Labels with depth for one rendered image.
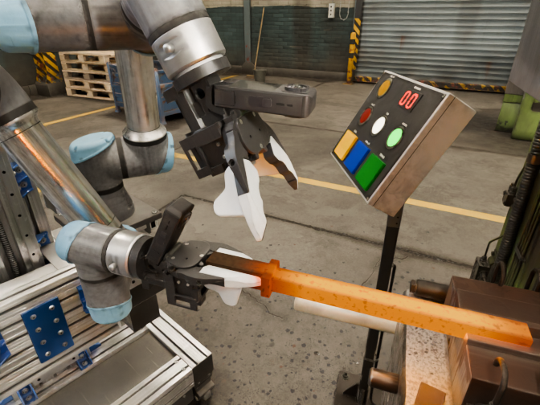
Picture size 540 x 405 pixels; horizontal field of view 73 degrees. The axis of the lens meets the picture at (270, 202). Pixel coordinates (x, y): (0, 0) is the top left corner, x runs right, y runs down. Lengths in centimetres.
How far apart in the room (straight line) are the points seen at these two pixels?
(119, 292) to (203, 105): 40
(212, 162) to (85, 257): 30
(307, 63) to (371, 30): 155
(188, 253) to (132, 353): 102
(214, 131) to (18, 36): 25
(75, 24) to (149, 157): 57
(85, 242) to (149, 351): 94
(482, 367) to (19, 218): 104
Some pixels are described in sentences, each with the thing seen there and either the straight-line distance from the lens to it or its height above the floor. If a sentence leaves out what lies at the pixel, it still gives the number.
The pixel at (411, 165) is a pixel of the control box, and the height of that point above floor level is 105.
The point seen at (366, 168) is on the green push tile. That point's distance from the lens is 91.
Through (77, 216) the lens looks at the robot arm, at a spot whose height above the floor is 100.
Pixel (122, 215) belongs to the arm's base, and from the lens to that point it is 111.
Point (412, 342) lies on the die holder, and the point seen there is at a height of 92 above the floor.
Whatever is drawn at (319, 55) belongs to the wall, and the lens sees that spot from 884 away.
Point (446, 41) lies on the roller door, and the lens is 828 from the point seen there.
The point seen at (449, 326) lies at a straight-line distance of 52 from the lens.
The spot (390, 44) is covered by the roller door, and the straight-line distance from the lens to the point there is 839.
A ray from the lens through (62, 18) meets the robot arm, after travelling 54.
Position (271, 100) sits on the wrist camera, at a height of 126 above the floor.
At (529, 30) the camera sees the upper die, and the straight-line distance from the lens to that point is 51.
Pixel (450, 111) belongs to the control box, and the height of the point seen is 116.
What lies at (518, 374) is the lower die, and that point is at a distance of 52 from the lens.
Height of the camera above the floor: 134
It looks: 27 degrees down
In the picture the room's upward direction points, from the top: straight up
